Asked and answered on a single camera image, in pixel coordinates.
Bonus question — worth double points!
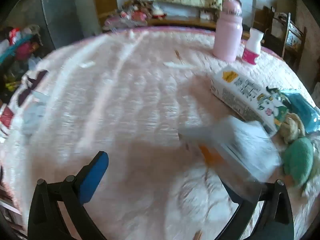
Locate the blue foil pouch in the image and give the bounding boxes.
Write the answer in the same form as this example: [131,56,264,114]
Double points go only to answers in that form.
[266,86,320,134]

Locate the low wooden cabinet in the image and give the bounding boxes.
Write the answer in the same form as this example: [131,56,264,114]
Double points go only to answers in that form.
[100,7,218,30]

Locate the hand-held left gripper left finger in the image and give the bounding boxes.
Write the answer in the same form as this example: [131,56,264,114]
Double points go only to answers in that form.
[27,151,109,240]

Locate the pink quilted bedspread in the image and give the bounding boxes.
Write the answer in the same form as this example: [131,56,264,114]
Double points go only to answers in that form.
[0,26,320,240]

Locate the red white figurine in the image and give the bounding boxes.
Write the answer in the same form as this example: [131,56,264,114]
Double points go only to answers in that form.
[151,2,167,19]

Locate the grey board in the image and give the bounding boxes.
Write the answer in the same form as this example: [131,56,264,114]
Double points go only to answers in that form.
[40,0,83,53]

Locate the white cow print milk carton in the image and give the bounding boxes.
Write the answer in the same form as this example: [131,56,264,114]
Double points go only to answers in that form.
[209,65,292,137]

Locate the beige knitted cloth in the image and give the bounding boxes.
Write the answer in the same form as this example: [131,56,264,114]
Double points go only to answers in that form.
[274,114,307,145]

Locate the pink artificial flowers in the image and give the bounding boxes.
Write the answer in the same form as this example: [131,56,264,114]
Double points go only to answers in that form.
[104,4,150,29]

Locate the printed white sheet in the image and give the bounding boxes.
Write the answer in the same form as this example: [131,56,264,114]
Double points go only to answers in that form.
[0,69,50,140]

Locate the dark wooden chair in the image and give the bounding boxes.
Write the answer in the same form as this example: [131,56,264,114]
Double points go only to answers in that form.
[262,6,307,72]

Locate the small white bottle pink label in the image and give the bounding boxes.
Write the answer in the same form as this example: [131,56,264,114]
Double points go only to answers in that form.
[242,27,264,65]

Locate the heap of mixed clothes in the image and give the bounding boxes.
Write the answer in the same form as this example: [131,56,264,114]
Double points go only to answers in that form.
[0,25,44,90]

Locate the white box with rainbow print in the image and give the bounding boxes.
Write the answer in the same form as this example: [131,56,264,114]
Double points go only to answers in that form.
[180,116,283,183]

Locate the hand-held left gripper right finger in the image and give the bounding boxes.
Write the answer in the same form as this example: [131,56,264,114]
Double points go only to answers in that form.
[220,175,294,240]

